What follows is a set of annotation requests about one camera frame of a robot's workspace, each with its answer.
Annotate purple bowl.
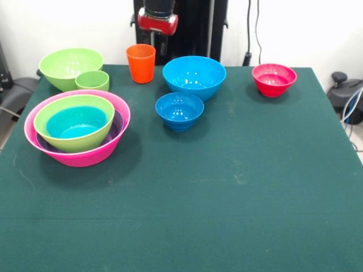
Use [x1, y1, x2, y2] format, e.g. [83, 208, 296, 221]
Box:
[36, 109, 125, 155]

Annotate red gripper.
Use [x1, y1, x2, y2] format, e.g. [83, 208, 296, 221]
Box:
[137, 7, 179, 57]

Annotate large blue bowl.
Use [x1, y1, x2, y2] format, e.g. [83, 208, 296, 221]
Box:
[162, 56, 227, 103]

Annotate light blue straight-sided bowl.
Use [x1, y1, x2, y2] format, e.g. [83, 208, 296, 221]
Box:
[46, 105, 108, 139]

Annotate green bowl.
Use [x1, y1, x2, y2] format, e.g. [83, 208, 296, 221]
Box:
[33, 94, 116, 154]
[38, 48, 104, 93]

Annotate green cup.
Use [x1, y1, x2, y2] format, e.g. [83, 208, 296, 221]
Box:
[75, 70, 110, 92]

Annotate small dark blue bowl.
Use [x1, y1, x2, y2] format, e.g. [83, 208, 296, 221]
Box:
[155, 92, 205, 133]

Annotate bundle of floor cables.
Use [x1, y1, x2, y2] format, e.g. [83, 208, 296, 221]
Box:
[339, 87, 363, 154]

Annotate small pink bowl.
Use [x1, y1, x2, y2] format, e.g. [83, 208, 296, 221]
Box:
[251, 63, 298, 98]

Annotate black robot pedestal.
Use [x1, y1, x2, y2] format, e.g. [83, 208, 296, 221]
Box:
[130, 0, 229, 66]

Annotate dark green table cloth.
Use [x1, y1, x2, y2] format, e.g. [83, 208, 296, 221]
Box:
[0, 64, 363, 272]

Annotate orange cup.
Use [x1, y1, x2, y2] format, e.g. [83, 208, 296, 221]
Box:
[126, 44, 157, 84]

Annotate black wall cable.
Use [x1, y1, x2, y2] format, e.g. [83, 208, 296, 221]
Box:
[243, 0, 263, 67]

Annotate large pink bowl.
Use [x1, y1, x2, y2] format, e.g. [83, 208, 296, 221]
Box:
[23, 90, 131, 168]

